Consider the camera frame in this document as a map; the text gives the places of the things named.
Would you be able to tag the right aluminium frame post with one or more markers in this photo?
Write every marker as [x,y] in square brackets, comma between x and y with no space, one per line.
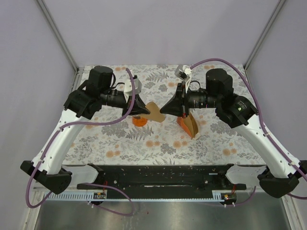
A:
[264,33]

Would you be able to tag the aluminium frame post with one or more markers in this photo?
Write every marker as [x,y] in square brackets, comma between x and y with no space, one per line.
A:
[264,33]
[57,34]

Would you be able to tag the orange glass carafe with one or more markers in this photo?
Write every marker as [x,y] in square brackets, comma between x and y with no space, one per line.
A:
[139,121]

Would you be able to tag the brown paper coffee filter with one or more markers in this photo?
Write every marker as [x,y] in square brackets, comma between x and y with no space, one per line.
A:
[154,114]

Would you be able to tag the coffee filter box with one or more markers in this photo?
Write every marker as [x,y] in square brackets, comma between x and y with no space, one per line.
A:
[182,123]

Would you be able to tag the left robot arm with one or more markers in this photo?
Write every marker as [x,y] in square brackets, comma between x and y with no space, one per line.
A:
[80,107]

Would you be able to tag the left aluminium frame post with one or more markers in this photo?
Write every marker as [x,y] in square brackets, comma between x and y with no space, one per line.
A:
[57,34]

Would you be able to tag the stack of brown filters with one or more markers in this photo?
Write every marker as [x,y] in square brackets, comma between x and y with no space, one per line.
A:
[192,126]

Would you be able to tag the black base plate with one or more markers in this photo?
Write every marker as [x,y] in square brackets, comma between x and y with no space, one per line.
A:
[103,169]

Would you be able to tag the floral table mat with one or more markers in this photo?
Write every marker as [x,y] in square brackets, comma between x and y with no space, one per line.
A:
[164,143]

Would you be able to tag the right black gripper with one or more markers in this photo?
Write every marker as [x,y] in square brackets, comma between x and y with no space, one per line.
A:
[178,106]

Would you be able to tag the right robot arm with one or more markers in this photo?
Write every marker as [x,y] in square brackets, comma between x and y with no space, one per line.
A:
[280,175]

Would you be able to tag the aluminium front rail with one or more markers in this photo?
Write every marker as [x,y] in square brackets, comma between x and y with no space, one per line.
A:
[161,184]

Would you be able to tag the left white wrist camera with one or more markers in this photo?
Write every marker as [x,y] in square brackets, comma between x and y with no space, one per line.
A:
[128,87]

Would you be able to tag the white slotted cable duct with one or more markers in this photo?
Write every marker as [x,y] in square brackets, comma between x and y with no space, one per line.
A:
[105,196]

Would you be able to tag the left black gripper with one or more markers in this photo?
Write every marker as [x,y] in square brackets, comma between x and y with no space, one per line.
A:
[138,107]

